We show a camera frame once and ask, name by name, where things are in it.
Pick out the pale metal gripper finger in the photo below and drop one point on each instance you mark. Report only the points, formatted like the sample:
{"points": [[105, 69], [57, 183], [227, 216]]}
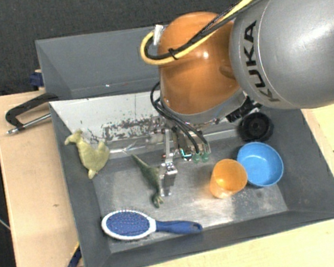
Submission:
{"points": [[164, 181], [171, 168]]}

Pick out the green toy dinosaur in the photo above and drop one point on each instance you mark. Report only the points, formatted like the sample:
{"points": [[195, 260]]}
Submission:
{"points": [[150, 174]]}

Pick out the blue and white hairbrush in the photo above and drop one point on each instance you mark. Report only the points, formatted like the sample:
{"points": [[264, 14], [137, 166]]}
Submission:
{"points": [[129, 225]]}

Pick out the orange plastic cup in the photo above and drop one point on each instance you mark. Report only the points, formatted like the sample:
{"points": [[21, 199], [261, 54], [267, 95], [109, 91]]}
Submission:
{"points": [[227, 178]]}

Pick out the yellow-green plush toy animal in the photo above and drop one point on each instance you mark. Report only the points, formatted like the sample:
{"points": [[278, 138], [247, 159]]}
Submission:
{"points": [[92, 157]]}

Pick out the blue plastic bowl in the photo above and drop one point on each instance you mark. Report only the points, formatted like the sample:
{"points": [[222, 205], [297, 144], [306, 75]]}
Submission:
{"points": [[261, 162]]}

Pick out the grey metal bin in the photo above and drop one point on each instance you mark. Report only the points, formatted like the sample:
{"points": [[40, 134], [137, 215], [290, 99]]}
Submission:
{"points": [[263, 208]]}

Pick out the pale wood flat board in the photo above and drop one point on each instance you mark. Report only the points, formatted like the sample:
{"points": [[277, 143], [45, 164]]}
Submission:
{"points": [[33, 191]]}

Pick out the black cylinder on white bracket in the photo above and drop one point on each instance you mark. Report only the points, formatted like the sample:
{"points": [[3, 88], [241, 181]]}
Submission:
{"points": [[255, 127]]}

